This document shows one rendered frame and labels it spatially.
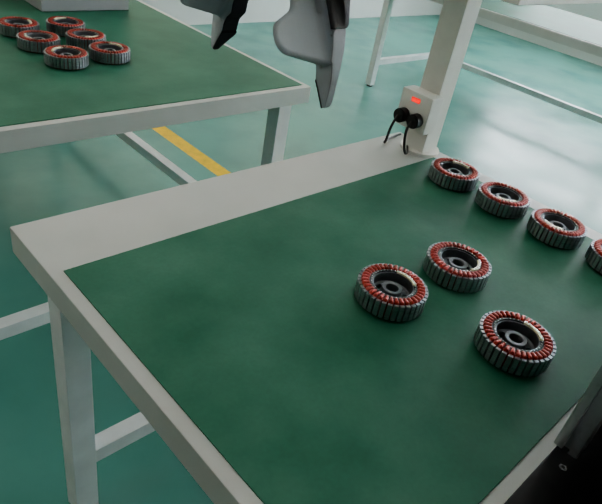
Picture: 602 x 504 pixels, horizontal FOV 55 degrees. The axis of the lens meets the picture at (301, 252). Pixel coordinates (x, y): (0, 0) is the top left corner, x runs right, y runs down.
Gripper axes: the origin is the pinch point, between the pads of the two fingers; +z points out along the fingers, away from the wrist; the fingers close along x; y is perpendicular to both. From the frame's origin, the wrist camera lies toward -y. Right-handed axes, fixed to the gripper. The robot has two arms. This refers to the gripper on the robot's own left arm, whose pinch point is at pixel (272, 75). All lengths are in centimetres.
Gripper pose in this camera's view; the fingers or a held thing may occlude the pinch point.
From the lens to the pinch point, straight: 50.2
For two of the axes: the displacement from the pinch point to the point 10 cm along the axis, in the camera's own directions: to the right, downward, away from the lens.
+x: 6.5, 5.1, -5.7
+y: -7.4, 2.7, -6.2
